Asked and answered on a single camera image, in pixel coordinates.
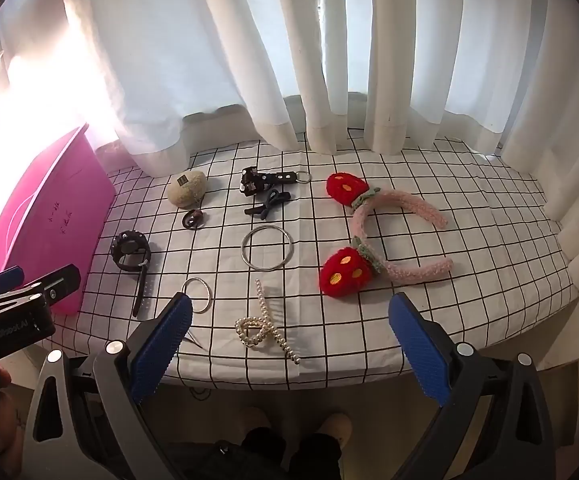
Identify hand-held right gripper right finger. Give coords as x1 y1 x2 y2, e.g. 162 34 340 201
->
388 292 555 480

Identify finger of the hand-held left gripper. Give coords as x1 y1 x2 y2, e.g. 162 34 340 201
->
0 266 26 298
22 263 82 307

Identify black studded wristband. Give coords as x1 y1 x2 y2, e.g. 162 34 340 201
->
112 230 152 318

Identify pink strawberry headband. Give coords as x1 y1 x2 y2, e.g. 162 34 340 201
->
318 172 455 302

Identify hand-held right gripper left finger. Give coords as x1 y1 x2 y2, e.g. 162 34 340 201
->
22 292 193 480

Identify pink plastic basin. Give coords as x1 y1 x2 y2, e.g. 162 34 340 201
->
0 122 116 316

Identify black bow hair clip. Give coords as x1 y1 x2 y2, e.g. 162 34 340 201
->
244 189 290 222

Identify large silver bangle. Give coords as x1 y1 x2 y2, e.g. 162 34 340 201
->
241 225 295 273

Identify pearl hair clip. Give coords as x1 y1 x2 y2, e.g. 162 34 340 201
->
234 279 301 365

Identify person's left hand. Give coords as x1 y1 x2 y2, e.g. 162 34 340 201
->
0 364 37 461

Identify white sheer curtain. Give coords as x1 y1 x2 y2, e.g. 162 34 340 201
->
0 0 297 177

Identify black pants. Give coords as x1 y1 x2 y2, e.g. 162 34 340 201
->
159 427 344 480

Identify small silver bangle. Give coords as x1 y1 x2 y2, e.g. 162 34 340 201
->
180 277 213 314

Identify beige shoe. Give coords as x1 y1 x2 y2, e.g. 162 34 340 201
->
313 411 353 447
239 406 284 442

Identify white checkered cloth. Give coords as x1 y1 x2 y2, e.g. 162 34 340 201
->
34 127 577 391

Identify beige plush hair clip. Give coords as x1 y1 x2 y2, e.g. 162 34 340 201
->
166 170 209 208

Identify white pleated curtain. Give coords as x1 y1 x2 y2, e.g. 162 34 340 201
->
269 0 579 283

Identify black studded strap with ring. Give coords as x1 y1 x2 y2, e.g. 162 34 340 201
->
240 167 313 197

